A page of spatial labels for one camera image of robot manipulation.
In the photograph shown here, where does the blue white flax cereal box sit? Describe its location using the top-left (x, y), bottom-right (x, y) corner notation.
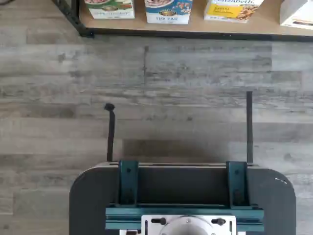
top-left (144, 0), bottom-right (194, 24)

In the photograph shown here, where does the black metal wooden shelf rack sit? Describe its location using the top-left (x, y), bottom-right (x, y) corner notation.
top-left (51, 0), bottom-right (313, 41)

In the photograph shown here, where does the green white cereal box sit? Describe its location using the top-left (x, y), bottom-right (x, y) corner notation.
top-left (84, 0), bottom-right (135, 20)

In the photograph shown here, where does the yellow purely elizabeth box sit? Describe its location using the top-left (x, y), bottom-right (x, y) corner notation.
top-left (203, 0), bottom-right (265, 24)

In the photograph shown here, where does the black bent rod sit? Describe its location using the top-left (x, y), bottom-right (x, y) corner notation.
top-left (104, 102), bottom-right (116, 163)

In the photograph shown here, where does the dark gray mobile base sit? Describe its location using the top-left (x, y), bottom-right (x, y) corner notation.
top-left (69, 161), bottom-right (297, 235)

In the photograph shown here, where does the black straight rod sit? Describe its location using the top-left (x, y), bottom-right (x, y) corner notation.
top-left (246, 91), bottom-right (253, 164)

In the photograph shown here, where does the white mounting plate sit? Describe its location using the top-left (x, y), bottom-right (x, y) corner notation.
top-left (119, 214), bottom-right (237, 235)

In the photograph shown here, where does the white floral pantry carton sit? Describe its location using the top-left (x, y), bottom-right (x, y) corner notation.
top-left (279, 0), bottom-right (313, 31)

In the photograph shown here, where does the teal metal frame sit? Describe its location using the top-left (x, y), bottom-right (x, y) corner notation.
top-left (105, 160), bottom-right (265, 232)

